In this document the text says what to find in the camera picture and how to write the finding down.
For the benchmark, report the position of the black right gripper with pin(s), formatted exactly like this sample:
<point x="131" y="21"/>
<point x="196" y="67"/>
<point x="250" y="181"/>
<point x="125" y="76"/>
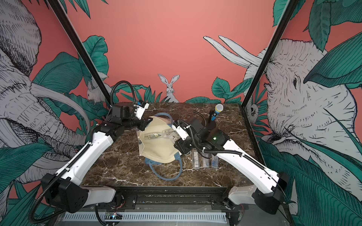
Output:
<point x="181" y="148"/>

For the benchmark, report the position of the clear compass set case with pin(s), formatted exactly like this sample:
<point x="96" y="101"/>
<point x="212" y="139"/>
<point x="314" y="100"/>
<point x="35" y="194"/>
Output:
<point x="195" y="159"/>

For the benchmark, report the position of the cream canvas tote bag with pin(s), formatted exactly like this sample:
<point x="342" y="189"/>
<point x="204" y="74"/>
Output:
<point x="159" y="151"/>

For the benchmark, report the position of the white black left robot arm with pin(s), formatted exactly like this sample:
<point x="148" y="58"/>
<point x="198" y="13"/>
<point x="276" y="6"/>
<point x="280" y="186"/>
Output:
<point x="63" y="189"/>

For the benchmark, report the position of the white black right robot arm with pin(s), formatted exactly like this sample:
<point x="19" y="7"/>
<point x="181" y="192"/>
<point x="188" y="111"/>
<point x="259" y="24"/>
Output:
<point x="268" y="190"/>

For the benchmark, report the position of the blue toy microphone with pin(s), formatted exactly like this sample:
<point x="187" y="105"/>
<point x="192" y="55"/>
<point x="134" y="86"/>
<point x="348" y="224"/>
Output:
<point x="217" y="110"/>

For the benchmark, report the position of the white ventilation grille strip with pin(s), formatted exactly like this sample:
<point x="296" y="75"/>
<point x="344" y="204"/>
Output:
<point x="213" y="217"/>

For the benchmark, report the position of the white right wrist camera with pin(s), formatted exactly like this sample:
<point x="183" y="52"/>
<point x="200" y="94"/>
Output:
<point x="180" y="131"/>

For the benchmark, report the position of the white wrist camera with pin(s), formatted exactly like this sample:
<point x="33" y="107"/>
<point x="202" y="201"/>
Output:
<point x="140" y="107"/>
<point x="180" y="131"/>

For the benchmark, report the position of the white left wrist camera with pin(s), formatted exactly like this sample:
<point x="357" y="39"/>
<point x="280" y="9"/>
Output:
<point x="140" y="107"/>

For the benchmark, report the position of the black right frame post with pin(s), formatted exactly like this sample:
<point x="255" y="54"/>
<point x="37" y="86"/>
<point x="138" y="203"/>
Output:
<point x="286" y="16"/>

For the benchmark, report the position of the black frame post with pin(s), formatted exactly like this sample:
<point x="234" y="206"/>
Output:
<point x="286" y="16"/>
<point x="74" y="37"/>

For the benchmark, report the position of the black left frame post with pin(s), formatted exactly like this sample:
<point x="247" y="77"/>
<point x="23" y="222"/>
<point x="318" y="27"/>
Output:
<point x="74" y="37"/>

